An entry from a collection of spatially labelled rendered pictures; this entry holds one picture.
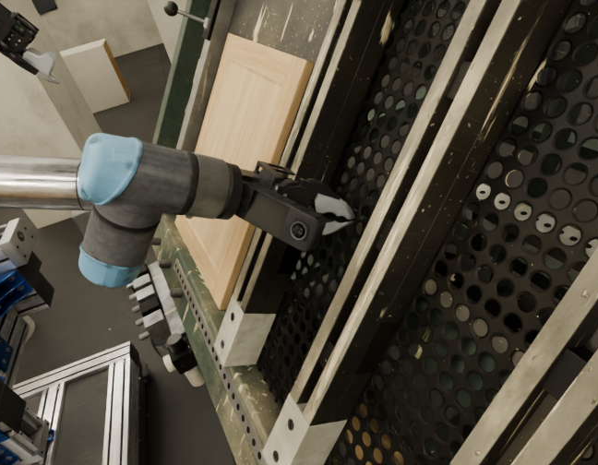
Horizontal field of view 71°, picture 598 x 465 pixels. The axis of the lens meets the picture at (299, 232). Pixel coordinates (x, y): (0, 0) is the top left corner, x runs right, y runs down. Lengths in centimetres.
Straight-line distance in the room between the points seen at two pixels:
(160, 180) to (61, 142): 310
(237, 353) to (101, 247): 40
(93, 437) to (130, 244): 142
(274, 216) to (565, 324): 31
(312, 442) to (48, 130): 315
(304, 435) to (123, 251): 34
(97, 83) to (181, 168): 570
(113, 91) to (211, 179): 570
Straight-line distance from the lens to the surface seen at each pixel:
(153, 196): 48
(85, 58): 611
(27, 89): 347
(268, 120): 91
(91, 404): 198
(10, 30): 123
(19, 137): 360
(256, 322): 80
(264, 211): 51
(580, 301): 39
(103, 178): 46
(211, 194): 49
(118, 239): 51
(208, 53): 129
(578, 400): 40
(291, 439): 66
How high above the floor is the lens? 158
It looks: 37 degrees down
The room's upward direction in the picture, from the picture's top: 15 degrees counter-clockwise
